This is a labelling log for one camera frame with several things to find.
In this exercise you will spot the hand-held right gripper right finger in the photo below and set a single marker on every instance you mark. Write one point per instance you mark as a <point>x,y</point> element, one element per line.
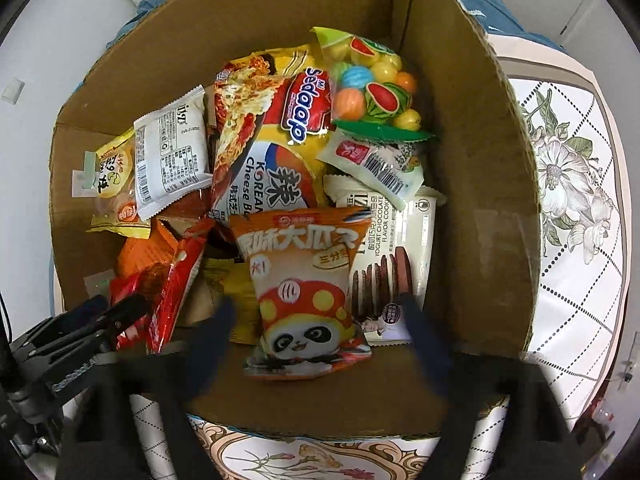
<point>427,340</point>

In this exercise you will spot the red snack packet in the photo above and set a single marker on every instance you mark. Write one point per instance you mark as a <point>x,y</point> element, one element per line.
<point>175,290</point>
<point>127,290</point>

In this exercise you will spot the orange panda snack packet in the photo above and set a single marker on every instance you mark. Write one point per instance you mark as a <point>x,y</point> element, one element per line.
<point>302,290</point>

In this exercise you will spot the white chocolate cookie packet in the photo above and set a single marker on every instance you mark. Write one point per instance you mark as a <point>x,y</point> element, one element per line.
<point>400,240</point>

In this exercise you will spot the yellow instant noodle packet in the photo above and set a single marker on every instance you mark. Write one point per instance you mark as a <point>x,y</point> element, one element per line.
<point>270,160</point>

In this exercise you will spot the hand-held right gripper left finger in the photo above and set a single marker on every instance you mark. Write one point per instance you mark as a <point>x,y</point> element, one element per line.
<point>212,335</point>

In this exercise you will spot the colourful gumball candy bag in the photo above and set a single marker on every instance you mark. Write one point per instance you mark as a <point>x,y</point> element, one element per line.
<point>372,82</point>

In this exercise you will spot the cardboard box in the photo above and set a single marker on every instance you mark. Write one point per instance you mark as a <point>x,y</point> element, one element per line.
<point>480,200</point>

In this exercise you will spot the dark yellow snack packet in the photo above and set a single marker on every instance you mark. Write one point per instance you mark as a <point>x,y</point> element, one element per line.
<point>235,285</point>

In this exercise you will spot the white green snack packet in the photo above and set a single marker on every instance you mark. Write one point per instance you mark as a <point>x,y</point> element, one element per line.
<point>372,160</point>

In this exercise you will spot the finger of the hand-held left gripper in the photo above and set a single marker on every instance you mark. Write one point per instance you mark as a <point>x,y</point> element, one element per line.
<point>87,309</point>
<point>122,312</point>

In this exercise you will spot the yellow biscuit packet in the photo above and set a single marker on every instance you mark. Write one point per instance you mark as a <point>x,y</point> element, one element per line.
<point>112,185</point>

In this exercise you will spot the small white sachet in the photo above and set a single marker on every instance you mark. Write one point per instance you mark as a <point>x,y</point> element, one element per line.
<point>172,155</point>

